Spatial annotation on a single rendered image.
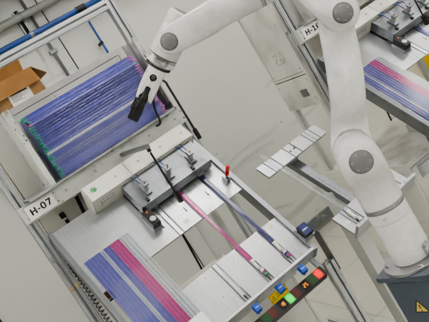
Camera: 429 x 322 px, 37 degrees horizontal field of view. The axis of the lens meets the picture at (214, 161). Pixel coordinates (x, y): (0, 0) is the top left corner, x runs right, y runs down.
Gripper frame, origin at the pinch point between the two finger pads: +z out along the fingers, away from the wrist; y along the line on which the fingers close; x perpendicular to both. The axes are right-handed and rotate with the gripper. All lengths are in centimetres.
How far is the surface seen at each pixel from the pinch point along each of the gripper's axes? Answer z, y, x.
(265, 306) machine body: 60, 41, -82
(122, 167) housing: 38, 55, -8
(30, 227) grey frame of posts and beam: 70, 42, 13
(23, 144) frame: 43, 47, 29
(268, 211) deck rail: 24, 41, -63
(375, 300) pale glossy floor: 63, 100, -156
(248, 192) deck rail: 23, 48, -55
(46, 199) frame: 58, 45, 13
